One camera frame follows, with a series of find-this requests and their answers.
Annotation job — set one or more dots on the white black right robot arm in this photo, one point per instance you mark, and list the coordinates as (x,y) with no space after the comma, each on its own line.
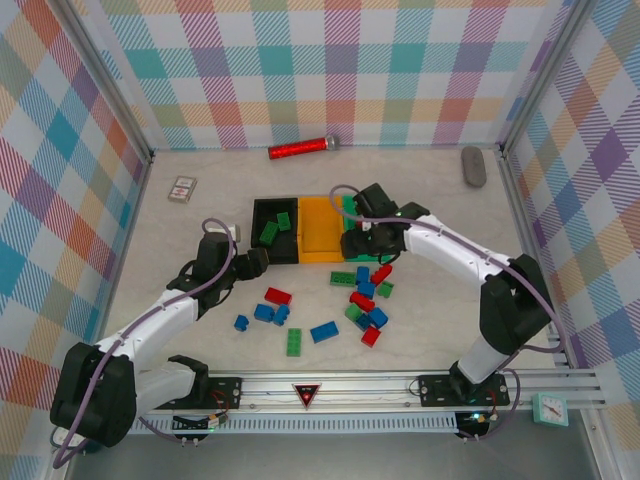
(450,245)

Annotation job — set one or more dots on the left black connector module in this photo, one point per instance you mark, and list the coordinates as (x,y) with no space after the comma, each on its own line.
(192,424)

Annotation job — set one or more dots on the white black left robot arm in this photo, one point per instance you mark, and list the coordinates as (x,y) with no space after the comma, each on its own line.
(150,320)

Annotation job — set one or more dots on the grey oval case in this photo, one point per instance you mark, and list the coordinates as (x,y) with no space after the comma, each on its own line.
(474,166)

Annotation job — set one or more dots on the yellow plastic bin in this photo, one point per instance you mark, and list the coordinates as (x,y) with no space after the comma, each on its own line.
(320,225)

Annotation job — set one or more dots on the aluminium floor rail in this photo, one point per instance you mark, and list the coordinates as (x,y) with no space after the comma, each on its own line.
(131,220)
(526,225)

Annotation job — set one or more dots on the small blue lego brick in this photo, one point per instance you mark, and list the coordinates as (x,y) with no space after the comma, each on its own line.
(241,323)

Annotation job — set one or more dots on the green plastic bin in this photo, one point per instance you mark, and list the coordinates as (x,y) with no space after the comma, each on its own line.
(348,210)

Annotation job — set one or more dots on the aluminium right frame post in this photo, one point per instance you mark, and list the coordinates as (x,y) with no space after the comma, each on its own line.
(542,75)

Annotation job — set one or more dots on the small green lego brick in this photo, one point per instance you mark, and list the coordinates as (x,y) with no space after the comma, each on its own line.
(283,221)
(385,289)
(353,313)

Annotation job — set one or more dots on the dark blue lego brick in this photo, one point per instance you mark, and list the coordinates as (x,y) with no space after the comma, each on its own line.
(363,322)

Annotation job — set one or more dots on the aluminium left frame post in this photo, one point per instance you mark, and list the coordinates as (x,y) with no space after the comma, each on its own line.
(110,82)

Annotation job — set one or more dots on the black triangular emblem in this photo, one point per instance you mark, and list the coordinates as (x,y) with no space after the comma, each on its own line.
(306,394)

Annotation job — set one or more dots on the teal square clock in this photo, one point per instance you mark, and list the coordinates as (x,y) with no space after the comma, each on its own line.
(550,409)

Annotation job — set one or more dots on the black mount plate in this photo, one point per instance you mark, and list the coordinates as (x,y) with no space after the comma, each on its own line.
(435,390)
(227,392)

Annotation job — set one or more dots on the aluminium frame post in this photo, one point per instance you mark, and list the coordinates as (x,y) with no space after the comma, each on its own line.
(110,82)
(542,75)

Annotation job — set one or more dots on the black plastic bin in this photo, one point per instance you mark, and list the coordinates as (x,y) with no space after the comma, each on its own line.
(287,250)

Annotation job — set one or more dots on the aluminium right floor rail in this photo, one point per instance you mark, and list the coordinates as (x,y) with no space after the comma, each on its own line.
(526,225)

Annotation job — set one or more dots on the red lego brick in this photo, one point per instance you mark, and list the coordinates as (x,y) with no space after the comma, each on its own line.
(362,301)
(278,296)
(381,274)
(370,336)

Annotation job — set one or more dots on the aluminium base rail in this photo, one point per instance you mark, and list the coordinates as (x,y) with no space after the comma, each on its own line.
(360,389)

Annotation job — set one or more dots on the black connector module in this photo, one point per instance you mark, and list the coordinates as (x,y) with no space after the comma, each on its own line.
(192,424)
(475,417)

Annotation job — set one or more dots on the aluminium left floor rail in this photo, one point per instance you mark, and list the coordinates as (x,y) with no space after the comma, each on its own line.
(131,220)

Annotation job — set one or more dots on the small card box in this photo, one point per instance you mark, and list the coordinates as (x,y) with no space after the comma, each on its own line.
(182,189)

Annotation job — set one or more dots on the long blue lego brick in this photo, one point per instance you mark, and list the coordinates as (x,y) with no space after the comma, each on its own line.
(324,332)

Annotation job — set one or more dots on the black right mount plate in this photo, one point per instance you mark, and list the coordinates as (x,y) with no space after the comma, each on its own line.
(435,390)

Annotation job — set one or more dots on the long green lego brick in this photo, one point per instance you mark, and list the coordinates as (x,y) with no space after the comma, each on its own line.
(342,278)
(269,233)
(294,342)

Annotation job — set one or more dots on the right black connector module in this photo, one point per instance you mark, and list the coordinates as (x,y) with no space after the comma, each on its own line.
(475,417)

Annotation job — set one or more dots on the black left mount plate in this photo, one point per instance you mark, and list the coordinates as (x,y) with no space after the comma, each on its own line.
(227,392)

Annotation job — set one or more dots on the red glitter toy microphone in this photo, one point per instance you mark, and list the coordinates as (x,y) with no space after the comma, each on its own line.
(300,148)

